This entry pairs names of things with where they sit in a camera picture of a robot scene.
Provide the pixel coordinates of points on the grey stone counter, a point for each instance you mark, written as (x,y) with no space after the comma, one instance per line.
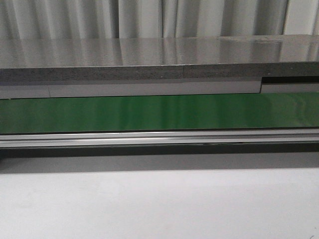
(59,68)

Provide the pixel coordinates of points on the green conveyor belt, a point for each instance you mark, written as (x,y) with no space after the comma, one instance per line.
(143,113)

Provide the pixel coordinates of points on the white pleated curtain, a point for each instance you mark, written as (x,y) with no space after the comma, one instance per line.
(81,19)

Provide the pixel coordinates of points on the aluminium conveyor frame rail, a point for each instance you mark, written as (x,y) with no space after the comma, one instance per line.
(158,137)

